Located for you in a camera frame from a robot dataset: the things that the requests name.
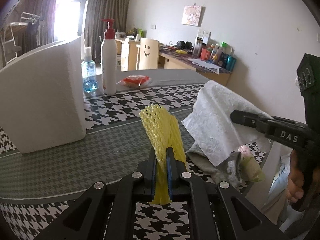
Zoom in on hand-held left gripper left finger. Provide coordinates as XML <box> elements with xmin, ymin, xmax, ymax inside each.
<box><xmin>37</xmin><ymin>147</ymin><xmax>157</xmax><ymax>240</ymax></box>

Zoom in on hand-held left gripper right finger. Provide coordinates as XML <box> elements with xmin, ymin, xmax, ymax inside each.
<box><xmin>166</xmin><ymin>147</ymin><xmax>287</xmax><ymax>240</ymax></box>

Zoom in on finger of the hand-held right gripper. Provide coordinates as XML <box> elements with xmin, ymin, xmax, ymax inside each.
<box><xmin>230</xmin><ymin>110</ymin><xmax>312</xmax><ymax>151</ymax></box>

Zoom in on white towel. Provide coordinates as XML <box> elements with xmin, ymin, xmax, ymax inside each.
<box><xmin>181</xmin><ymin>80</ymin><xmax>273</xmax><ymax>167</ymax></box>

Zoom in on yellow foam net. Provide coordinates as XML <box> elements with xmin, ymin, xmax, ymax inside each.
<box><xmin>139</xmin><ymin>104</ymin><xmax>187</xmax><ymax>205</ymax></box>

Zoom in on floral plastic bag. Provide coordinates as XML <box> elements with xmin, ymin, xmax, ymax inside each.
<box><xmin>237</xmin><ymin>145</ymin><xmax>266</xmax><ymax>182</ymax></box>

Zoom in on grey sock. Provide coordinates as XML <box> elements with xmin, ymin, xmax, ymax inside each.
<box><xmin>186</xmin><ymin>144</ymin><xmax>244</xmax><ymax>189</ymax></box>

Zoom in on white foam box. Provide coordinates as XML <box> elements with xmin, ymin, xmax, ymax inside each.
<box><xmin>0</xmin><ymin>36</ymin><xmax>87</xmax><ymax>154</ymax></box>

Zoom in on person's right hand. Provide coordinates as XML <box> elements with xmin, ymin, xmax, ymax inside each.
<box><xmin>286</xmin><ymin>151</ymin><xmax>305</xmax><ymax>203</ymax></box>

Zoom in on teal bottle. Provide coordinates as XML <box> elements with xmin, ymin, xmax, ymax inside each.
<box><xmin>226</xmin><ymin>55</ymin><xmax>237</xmax><ymax>70</ymax></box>

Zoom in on white papers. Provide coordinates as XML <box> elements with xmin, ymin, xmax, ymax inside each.
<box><xmin>191</xmin><ymin>57</ymin><xmax>220</xmax><ymax>75</ymax></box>

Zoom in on clear water bottle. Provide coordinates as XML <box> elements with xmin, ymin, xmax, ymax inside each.
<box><xmin>194</xmin><ymin>36</ymin><xmax>203</xmax><ymax>57</ymax></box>

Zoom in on wooden desk with patterned top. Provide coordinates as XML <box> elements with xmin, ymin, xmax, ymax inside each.
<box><xmin>159</xmin><ymin>49</ymin><xmax>232</xmax><ymax>87</ymax></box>

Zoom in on red snack packet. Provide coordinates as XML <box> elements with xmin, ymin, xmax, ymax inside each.
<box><xmin>116</xmin><ymin>75</ymin><xmax>152</xmax><ymax>88</ymax></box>

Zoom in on blue spray bottle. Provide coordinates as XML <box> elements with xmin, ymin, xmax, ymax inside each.
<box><xmin>81</xmin><ymin>46</ymin><xmax>98</xmax><ymax>93</ymax></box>

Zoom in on white pump bottle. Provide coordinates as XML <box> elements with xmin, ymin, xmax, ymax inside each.
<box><xmin>100</xmin><ymin>19</ymin><xmax>117</xmax><ymax>96</ymax></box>

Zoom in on smiley face wooden chair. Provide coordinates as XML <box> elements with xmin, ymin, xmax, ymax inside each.
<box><xmin>136</xmin><ymin>37</ymin><xmax>160</xmax><ymax>70</ymax></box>

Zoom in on grey curtain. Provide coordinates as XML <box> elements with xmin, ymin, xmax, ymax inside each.
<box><xmin>84</xmin><ymin>0</ymin><xmax>133</xmax><ymax>63</ymax></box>
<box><xmin>22</xmin><ymin>0</ymin><xmax>60</xmax><ymax>55</ymax></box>

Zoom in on glass balcony door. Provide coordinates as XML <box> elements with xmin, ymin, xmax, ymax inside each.
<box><xmin>54</xmin><ymin>0</ymin><xmax>94</xmax><ymax>43</ymax></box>

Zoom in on dark hanging clothes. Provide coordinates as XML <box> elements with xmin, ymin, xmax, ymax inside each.
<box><xmin>27</xmin><ymin>20</ymin><xmax>40</xmax><ymax>35</ymax></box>

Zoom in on metal bunk bed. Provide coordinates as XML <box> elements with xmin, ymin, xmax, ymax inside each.
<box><xmin>0</xmin><ymin>12</ymin><xmax>42</xmax><ymax>65</ymax></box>

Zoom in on cartoon wall picture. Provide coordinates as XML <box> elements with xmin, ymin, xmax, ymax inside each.
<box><xmin>181</xmin><ymin>5</ymin><xmax>203</xmax><ymax>27</ymax></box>

